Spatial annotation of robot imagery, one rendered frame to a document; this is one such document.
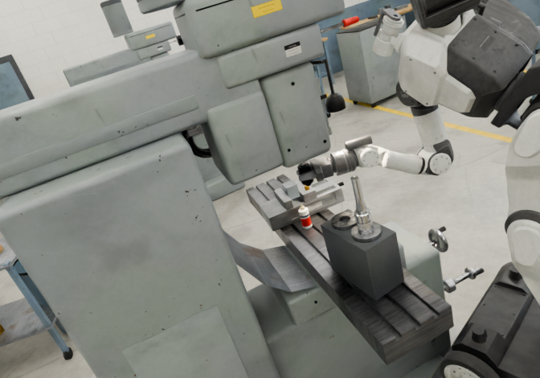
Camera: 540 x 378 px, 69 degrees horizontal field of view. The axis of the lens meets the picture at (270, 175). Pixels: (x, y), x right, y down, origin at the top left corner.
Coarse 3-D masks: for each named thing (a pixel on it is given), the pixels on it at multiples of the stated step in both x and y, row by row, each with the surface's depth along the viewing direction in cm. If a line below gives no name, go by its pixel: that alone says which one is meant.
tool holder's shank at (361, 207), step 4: (352, 176) 111; (356, 176) 110; (352, 180) 109; (356, 180) 109; (352, 184) 110; (356, 184) 110; (360, 184) 110; (356, 188) 110; (360, 188) 110; (356, 192) 111; (360, 192) 111; (356, 196) 111; (360, 196) 111; (356, 200) 112; (360, 200) 112; (356, 204) 113; (360, 204) 112; (364, 204) 112; (356, 208) 114; (360, 208) 112; (364, 208) 112; (360, 212) 114
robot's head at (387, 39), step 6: (384, 24) 121; (384, 30) 121; (390, 30) 120; (396, 30) 120; (378, 36) 125; (384, 36) 122; (390, 36) 122; (396, 36) 124; (402, 36) 119; (378, 42) 124; (384, 42) 123; (390, 42) 123; (396, 42) 120; (372, 48) 128; (378, 48) 125; (384, 48) 124; (390, 48) 124; (396, 48) 121; (378, 54) 126; (384, 54) 125; (390, 54) 126
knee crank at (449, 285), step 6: (468, 270) 172; (474, 270) 173; (480, 270) 174; (462, 276) 171; (468, 276) 172; (474, 276) 170; (444, 282) 170; (450, 282) 168; (456, 282) 170; (444, 288) 169; (450, 288) 168
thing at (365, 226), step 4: (368, 216) 113; (356, 220) 115; (360, 220) 113; (364, 220) 113; (368, 220) 113; (360, 224) 114; (364, 224) 114; (368, 224) 114; (372, 224) 115; (360, 228) 115; (364, 228) 114; (368, 228) 114; (372, 228) 115; (360, 232) 116; (364, 232) 115; (368, 232) 115
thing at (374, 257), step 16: (336, 224) 124; (352, 224) 122; (336, 240) 124; (352, 240) 116; (368, 240) 113; (384, 240) 113; (336, 256) 128; (352, 256) 118; (368, 256) 111; (384, 256) 115; (352, 272) 123; (368, 272) 114; (384, 272) 116; (400, 272) 120; (368, 288) 118; (384, 288) 118
